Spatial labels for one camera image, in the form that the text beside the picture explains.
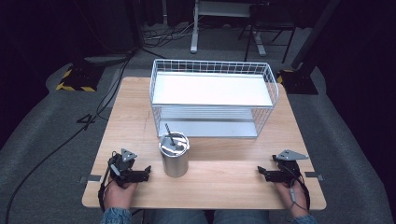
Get white metal stand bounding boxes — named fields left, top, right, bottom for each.
left=190, top=0, right=268, bottom=57

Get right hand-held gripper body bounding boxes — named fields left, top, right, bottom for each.
left=271, top=148, right=310, bottom=185

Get bundle of floor cables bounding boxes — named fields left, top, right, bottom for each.
left=142, top=18, right=200, bottom=49

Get black slanted stand pole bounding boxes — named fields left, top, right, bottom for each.
left=290, top=0, right=342, bottom=71

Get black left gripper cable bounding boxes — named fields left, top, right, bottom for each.
left=97, top=152, right=117, bottom=213

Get person's right hand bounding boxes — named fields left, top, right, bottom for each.
left=275, top=179, right=310, bottom=218

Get black chair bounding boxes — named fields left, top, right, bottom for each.
left=237, top=2, right=297, bottom=64

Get long black floor cable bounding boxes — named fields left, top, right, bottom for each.
left=4, top=50, right=135, bottom=224

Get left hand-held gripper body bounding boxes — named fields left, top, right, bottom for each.
left=106, top=147, right=142, bottom=189

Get steel tumbler cup with lid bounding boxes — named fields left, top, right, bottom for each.
left=159, top=131, right=191, bottom=178

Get white wire shelf rack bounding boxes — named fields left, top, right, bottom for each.
left=148, top=59, right=280, bottom=139

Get yellow black striped stand base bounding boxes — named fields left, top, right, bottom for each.
left=276, top=68, right=319, bottom=95
left=55, top=63, right=106, bottom=93

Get grey tape strip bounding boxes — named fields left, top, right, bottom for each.
left=79, top=174, right=103, bottom=184
left=304, top=171, right=325, bottom=182

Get person's left hand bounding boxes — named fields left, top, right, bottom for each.
left=103, top=179, right=138, bottom=211

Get striped drinking straw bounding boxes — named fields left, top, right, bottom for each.
left=164, top=122, right=176, bottom=147

